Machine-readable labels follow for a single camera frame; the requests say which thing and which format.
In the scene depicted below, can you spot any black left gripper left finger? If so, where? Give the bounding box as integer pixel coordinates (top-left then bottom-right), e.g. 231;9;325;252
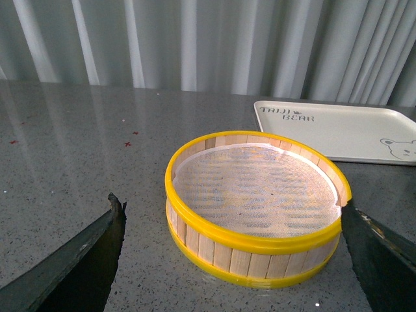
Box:
1;194;127;311

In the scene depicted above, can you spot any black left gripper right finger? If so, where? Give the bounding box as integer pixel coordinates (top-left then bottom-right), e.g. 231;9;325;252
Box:
341;200;415;311

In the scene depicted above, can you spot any white bear-print tray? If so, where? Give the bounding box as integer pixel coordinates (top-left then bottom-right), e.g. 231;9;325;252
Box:
253;101;415;166

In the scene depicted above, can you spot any white steamer liner cloth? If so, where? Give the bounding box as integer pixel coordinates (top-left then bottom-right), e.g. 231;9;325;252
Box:
173;143;341;238

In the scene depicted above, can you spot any yellow-rimmed bamboo steamer basket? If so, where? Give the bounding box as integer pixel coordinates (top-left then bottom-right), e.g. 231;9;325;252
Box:
164;131;352;289

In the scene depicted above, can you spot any grey pleated curtain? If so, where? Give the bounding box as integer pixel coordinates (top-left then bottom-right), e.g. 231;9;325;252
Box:
1;1;415;107

